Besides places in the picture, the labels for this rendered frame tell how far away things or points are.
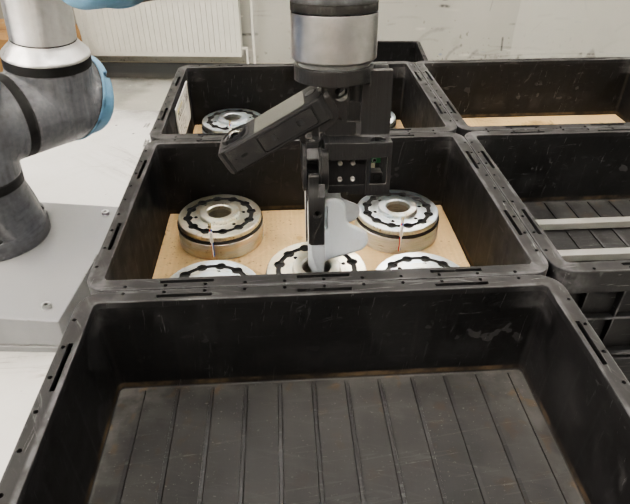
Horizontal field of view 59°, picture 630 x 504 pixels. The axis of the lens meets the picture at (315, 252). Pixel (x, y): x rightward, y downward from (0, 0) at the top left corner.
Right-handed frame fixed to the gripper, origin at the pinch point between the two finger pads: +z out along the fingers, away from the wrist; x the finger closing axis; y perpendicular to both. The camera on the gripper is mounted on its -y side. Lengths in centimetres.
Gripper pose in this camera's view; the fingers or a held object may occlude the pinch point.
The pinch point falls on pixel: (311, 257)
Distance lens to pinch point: 59.7
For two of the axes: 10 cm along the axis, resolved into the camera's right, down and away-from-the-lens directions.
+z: 0.0, 8.6, 5.1
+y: 10.0, -0.4, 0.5
